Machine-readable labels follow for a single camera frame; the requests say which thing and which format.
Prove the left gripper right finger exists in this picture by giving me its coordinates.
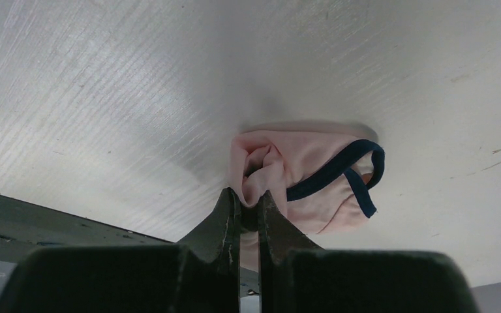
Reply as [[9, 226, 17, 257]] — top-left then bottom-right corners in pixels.
[[256, 193, 478, 312]]

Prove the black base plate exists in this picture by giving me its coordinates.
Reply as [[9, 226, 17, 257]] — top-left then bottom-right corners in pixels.
[[0, 195, 167, 263]]

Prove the pink underwear navy trim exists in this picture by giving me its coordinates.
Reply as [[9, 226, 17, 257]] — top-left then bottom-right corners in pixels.
[[228, 121, 386, 273]]

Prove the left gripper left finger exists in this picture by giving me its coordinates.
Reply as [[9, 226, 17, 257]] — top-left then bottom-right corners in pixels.
[[0, 188, 241, 312]]

